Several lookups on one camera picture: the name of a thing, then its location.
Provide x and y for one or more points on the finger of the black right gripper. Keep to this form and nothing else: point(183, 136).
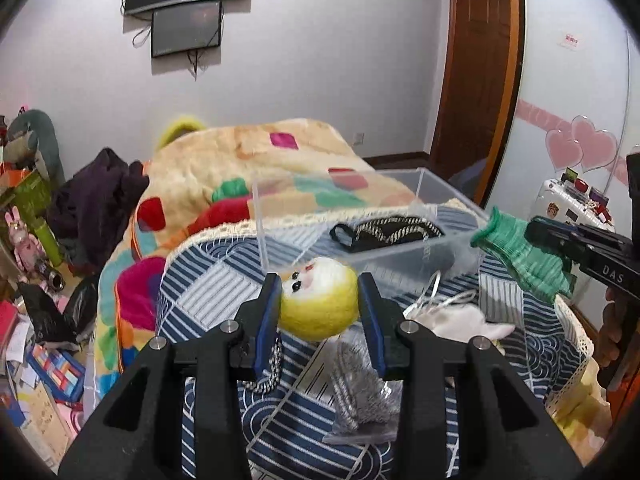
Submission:
point(554, 236)

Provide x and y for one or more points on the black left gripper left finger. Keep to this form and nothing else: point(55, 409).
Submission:
point(135, 432)

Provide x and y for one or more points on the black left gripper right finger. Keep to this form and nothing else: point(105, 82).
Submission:
point(504, 431)

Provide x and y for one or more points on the green knitted sock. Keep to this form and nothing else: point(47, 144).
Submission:
point(542, 274)

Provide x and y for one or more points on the yellow felt doll ball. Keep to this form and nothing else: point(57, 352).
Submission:
point(319, 300)

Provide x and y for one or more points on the person's right hand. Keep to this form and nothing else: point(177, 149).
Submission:
point(607, 349)

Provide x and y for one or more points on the white suitcase with stickers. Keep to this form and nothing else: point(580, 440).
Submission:
point(571, 200)

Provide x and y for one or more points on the blue colourful block box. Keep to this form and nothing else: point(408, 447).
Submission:
point(59, 371)

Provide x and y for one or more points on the pink heart ornament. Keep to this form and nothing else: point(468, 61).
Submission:
point(580, 144)

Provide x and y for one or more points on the black plastic bag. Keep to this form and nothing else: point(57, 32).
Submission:
point(67, 328)

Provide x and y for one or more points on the blue white patterned tablecloth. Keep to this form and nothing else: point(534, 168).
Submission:
point(290, 416)

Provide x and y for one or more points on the silver grey knitted item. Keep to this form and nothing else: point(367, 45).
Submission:
point(366, 407)

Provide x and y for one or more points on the clear plastic storage box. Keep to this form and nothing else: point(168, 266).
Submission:
point(295, 212)

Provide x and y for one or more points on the brown wooden door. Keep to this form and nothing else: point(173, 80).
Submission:
point(482, 71)

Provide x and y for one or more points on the black white patterned fabric item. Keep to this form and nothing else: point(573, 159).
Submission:
point(385, 232)

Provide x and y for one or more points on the pink rabbit figure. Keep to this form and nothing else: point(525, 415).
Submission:
point(28, 251)

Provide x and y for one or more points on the dark purple garment pile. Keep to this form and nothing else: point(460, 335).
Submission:
point(89, 213)

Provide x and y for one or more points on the green cardboard box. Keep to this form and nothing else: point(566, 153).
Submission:
point(31, 195)

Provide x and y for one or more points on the colourful beige fleece blanket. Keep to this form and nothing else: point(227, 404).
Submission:
point(205, 180)

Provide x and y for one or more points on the grey green plush dinosaur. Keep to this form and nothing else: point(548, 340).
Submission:
point(31, 141)

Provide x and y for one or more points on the yellow plush toy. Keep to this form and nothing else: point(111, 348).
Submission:
point(181, 126)

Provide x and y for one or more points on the white drawstring pouch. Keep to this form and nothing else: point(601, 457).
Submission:
point(453, 317)

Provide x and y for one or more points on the wall mounted black monitor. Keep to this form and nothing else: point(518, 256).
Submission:
point(186, 27)

